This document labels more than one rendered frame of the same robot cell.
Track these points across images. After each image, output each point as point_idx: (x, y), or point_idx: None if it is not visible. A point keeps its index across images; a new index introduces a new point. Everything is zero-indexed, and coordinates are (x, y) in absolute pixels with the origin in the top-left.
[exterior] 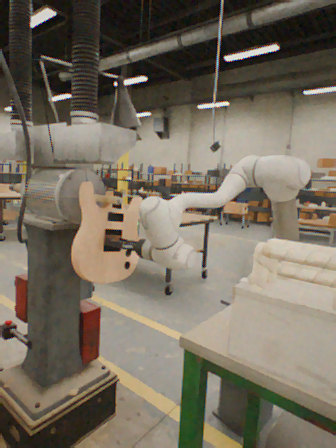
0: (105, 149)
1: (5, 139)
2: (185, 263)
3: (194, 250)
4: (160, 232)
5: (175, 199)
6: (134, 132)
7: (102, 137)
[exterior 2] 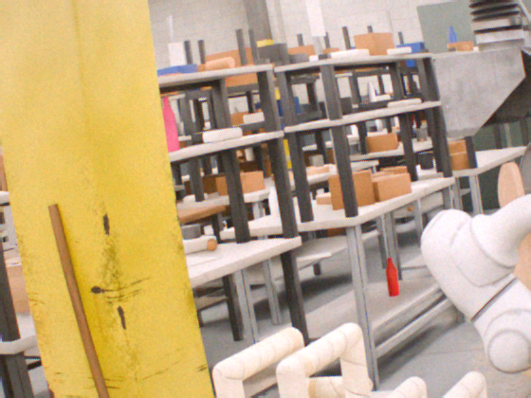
0: (453, 106)
1: None
2: (487, 357)
3: (510, 332)
4: (443, 288)
5: (498, 211)
6: (515, 52)
7: (442, 85)
